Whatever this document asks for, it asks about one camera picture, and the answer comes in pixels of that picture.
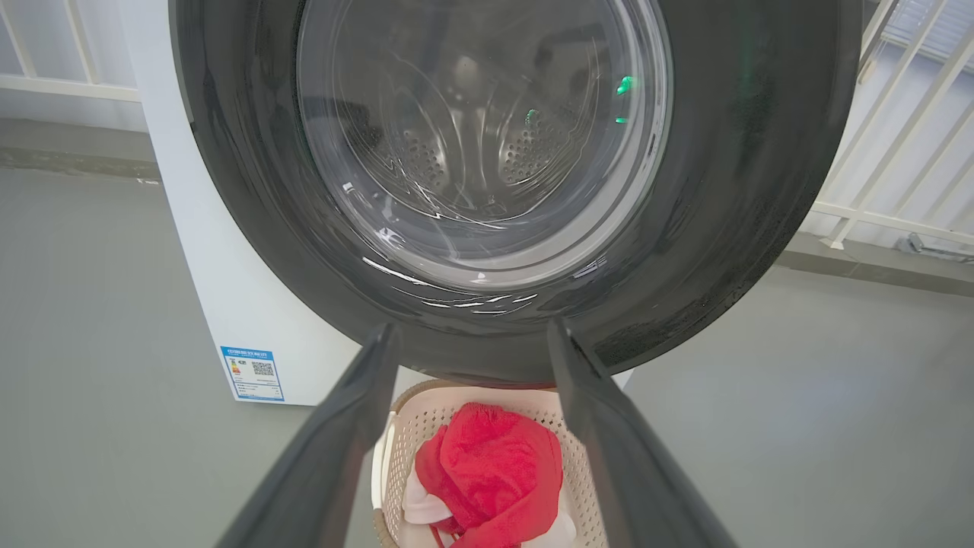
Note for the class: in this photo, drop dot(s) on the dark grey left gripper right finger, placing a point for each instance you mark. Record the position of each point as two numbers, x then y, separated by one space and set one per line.
624 464

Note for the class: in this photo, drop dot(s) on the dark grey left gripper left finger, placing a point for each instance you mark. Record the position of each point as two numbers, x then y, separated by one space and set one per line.
327 457

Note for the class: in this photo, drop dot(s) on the red and white garment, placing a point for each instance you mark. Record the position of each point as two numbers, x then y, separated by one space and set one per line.
502 457

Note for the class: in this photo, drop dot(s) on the white washing machine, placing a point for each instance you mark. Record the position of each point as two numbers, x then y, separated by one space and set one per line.
228 289
723 228

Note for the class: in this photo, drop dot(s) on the cream perforated laundry basket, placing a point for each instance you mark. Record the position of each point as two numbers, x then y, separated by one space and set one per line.
426 415

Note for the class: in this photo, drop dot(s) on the steel washing machine drum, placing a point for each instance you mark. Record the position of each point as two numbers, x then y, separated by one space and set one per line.
426 160

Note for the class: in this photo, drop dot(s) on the blue energy label sticker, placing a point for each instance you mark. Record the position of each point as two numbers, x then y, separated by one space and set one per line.
253 374

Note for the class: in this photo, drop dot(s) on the white metal railing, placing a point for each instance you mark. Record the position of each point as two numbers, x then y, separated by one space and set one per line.
68 87
875 217

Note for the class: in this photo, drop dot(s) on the grey metal floor bracket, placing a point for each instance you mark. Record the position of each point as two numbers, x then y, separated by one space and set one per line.
936 250

